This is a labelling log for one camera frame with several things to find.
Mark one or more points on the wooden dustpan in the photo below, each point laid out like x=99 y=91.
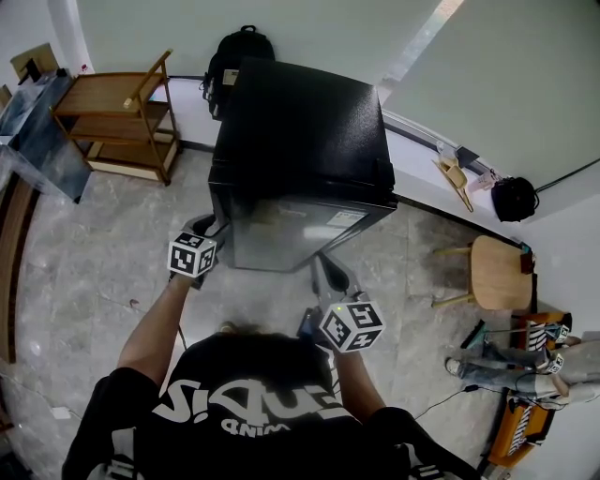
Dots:
x=454 y=175

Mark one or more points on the white power socket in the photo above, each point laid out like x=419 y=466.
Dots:
x=60 y=413

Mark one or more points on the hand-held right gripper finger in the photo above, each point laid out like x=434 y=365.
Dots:
x=340 y=276
x=319 y=279

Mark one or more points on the black printed t-shirt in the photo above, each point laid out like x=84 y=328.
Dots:
x=262 y=412

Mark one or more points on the dark red box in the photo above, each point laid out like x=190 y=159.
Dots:
x=527 y=263

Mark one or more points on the orange printed bench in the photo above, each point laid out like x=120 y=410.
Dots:
x=525 y=431

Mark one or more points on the cardboard box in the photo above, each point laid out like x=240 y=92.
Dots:
x=33 y=61

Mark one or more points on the black glass-door cabinet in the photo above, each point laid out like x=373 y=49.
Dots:
x=300 y=131

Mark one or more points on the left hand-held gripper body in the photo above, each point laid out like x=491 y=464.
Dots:
x=192 y=255

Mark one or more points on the person's right forearm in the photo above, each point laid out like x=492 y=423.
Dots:
x=356 y=379

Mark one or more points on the plastic-wrapped grey cabinet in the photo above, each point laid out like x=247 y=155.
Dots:
x=42 y=136

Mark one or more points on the wooden stool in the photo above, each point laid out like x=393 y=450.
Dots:
x=499 y=274

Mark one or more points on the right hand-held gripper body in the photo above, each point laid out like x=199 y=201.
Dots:
x=351 y=325

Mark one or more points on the person's left forearm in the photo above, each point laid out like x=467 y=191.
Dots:
x=154 y=323

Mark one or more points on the black backpack with tan tag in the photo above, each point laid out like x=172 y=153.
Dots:
x=229 y=56

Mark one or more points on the wooden shelf rack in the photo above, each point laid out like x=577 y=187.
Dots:
x=117 y=122

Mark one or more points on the grey roller blind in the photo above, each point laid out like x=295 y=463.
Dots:
x=281 y=33
x=515 y=70

